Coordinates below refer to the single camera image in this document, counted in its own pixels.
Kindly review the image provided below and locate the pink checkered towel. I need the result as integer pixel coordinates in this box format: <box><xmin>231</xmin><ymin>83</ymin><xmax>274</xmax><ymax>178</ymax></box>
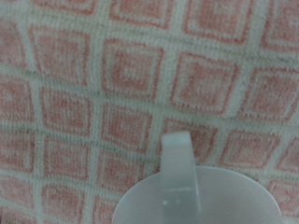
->
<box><xmin>0</xmin><ymin>0</ymin><xmax>299</xmax><ymax>224</ymax></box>

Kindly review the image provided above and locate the white plastic mug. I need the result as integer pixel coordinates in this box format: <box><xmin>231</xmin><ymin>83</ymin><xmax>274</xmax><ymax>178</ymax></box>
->
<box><xmin>111</xmin><ymin>130</ymin><xmax>283</xmax><ymax>224</ymax></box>

